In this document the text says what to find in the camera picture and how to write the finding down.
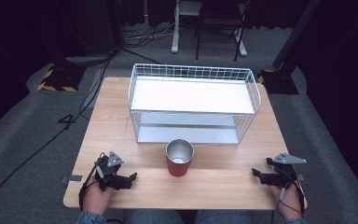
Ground grey tape strip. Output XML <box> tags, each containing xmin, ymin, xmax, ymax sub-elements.
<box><xmin>61</xmin><ymin>175</ymin><xmax>84</xmax><ymax>184</ymax></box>

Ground person's left leg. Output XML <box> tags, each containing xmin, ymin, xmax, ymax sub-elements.
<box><xmin>123</xmin><ymin>208</ymin><xmax>186</xmax><ymax>224</ymax></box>

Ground person's right leg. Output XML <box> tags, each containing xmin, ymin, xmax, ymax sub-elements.
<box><xmin>194</xmin><ymin>209</ymin><xmax>256</xmax><ymax>224</ymax></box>

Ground long black floor cable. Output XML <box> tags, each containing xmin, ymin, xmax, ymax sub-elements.
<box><xmin>0</xmin><ymin>49</ymin><xmax>119</xmax><ymax>217</ymax></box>

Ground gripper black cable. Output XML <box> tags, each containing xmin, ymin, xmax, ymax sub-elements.
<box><xmin>78</xmin><ymin>151</ymin><xmax>106</xmax><ymax>213</ymax></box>
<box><xmin>274</xmin><ymin>169</ymin><xmax>306</xmax><ymax>218</ymax></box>

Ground white wire shelf rack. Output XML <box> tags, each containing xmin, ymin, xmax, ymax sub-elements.
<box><xmin>127</xmin><ymin>63</ymin><xmax>262</xmax><ymax>146</ymax></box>

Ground black tape floor mark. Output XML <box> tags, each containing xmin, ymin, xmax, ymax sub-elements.
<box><xmin>57</xmin><ymin>113</ymin><xmax>78</xmax><ymax>132</ymax></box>

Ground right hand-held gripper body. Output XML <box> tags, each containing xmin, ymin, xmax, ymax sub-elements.
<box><xmin>266</xmin><ymin>152</ymin><xmax>308</xmax><ymax>188</ymax></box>

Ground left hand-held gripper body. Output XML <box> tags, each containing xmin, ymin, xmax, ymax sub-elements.
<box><xmin>94</xmin><ymin>151</ymin><xmax>130</xmax><ymax>191</ymax></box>

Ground person's left hand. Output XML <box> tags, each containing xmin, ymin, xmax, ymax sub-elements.
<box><xmin>82</xmin><ymin>176</ymin><xmax>115</xmax><ymax>217</ymax></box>

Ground bundle of floor cables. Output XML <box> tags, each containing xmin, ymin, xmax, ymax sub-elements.
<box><xmin>122</xmin><ymin>21</ymin><xmax>181</xmax><ymax>49</ymax></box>

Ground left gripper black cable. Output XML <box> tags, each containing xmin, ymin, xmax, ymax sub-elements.
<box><xmin>78</xmin><ymin>151</ymin><xmax>106</xmax><ymax>213</ymax></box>

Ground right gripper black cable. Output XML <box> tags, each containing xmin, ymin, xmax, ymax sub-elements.
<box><xmin>274</xmin><ymin>169</ymin><xmax>306</xmax><ymax>218</ymax></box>

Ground black yellow striped stand base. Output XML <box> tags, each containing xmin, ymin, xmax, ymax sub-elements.
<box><xmin>36</xmin><ymin>63</ymin><xmax>87</xmax><ymax>93</ymax></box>
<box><xmin>256</xmin><ymin>68</ymin><xmax>300</xmax><ymax>95</ymax></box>

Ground person's leg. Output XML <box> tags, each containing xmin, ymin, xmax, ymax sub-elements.
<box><xmin>194</xmin><ymin>209</ymin><xmax>256</xmax><ymax>224</ymax></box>
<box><xmin>123</xmin><ymin>208</ymin><xmax>186</xmax><ymax>224</ymax></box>

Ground white desk frame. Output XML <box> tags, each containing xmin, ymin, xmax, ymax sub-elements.
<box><xmin>171</xmin><ymin>0</ymin><xmax>248</xmax><ymax>58</ymax></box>

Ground black slanted pole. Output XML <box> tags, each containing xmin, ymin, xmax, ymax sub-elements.
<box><xmin>271</xmin><ymin>0</ymin><xmax>324</xmax><ymax>71</ymax></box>

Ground person's right hand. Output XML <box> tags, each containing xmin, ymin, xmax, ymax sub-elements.
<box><xmin>268</xmin><ymin>181</ymin><xmax>308</xmax><ymax>221</ymax></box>

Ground black chair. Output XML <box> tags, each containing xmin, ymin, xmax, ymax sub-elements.
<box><xmin>194</xmin><ymin>0</ymin><xmax>248</xmax><ymax>63</ymax></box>

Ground red steel-lined cup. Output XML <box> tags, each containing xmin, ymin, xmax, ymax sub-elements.
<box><xmin>165</xmin><ymin>138</ymin><xmax>196</xmax><ymax>177</ymax></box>

